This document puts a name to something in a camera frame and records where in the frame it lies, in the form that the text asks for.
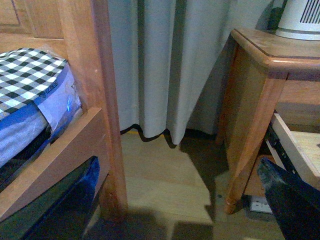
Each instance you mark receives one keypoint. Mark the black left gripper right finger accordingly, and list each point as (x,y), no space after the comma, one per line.
(294,203)

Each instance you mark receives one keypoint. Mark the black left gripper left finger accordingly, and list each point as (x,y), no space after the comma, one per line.
(61,212)

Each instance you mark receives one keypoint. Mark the wooden drawer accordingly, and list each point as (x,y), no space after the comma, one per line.
(302,148)

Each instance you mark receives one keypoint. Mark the floor power outlet box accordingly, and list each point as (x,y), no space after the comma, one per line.
(257,208)

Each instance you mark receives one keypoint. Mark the plastic wrapped mattress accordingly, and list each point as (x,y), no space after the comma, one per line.
(52,112)

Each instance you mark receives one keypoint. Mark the wooden nightstand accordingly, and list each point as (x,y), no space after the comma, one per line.
(268,74)

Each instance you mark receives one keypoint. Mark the checkered bed sheet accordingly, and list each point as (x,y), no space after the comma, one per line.
(25,75)

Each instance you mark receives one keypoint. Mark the white air purifier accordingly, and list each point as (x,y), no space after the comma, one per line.
(300,20)

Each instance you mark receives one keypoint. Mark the white curtain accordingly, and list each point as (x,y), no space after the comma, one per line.
(171,58)

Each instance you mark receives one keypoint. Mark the wooden bed frame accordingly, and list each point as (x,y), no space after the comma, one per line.
(79,31)

